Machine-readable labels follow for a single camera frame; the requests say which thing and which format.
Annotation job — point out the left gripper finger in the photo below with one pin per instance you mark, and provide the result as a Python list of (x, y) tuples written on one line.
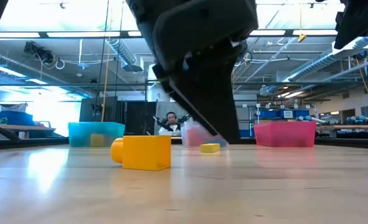
[(215, 93), (190, 104)]

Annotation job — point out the long yellow wooden block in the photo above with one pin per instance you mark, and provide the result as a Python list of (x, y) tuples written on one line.
[(210, 148)]

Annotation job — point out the large yellow stud block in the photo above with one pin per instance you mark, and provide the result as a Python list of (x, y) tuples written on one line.
[(146, 152)]

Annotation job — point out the black teleoperation robot arms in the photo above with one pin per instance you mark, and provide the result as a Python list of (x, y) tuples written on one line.
[(181, 119)]

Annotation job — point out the person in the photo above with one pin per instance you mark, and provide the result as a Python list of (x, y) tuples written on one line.
[(170, 120)]

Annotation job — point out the clear plastic bin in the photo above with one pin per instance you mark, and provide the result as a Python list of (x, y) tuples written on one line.
[(190, 137)]

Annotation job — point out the white cylindrical tank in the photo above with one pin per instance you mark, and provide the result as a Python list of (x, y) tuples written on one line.
[(151, 93)]

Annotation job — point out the blue storage bins row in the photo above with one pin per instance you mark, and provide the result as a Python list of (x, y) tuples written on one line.
[(268, 114)]

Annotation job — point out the black partition panel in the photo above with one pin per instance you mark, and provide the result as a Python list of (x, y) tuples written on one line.
[(134, 118)]

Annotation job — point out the black rounded box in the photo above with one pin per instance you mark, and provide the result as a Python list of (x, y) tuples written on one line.
[(202, 31)]

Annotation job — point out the red plastic bin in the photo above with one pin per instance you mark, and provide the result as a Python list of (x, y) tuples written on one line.
[(285, 133)]

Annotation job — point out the grey tube bundle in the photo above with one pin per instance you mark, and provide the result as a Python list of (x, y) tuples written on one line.
[(359, 119), (311, 119)]

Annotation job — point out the black cabinet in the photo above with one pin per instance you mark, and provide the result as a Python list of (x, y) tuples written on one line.
[(87, 109)]

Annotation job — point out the long background workbench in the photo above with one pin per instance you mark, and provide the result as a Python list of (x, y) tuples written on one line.
[(352, 127)]

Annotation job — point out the teal translucent plastic bin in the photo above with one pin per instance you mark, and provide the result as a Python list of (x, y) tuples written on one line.
[(78, 130)]

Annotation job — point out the white cloth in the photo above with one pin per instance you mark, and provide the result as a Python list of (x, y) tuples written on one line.
[(17, 108)]

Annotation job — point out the background wooden table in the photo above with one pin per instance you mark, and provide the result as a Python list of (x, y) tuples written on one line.
[(25, 127)]

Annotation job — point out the blue plastic tub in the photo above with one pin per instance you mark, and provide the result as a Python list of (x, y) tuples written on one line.
[(16, 119)]

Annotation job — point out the spiral silver air duct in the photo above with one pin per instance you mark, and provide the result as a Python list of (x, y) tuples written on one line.
[(122, 49)]

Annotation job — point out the silver ventilation duct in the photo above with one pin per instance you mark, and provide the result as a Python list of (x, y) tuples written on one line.
[(327, 59)]

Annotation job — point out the black ceiling camera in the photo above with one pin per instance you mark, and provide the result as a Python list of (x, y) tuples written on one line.
[(38, 51), (245, 54)]

